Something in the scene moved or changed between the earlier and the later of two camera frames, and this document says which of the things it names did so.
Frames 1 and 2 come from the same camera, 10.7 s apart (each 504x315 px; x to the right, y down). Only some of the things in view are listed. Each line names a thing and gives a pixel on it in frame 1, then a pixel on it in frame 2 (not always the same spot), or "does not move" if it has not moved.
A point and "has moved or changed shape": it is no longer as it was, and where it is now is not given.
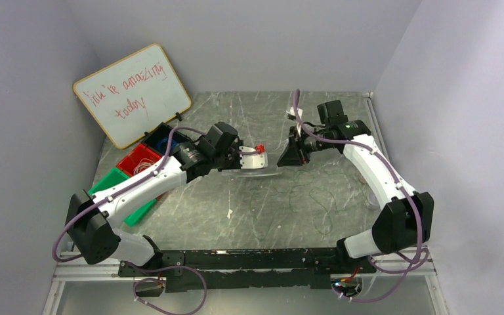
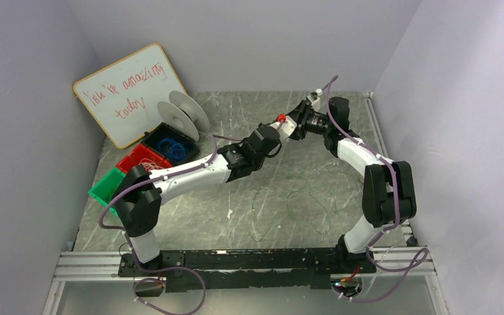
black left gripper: (233, 154) → (268, 137)
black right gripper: (301, 147) → (306, 118)
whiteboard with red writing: (134, 95) does not move
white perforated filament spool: (252, 161) has moved or changed shape
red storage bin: (139, 151) does not move
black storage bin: (158, 139) does not move
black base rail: (230, 269) does not move
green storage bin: (113, 177) does not move
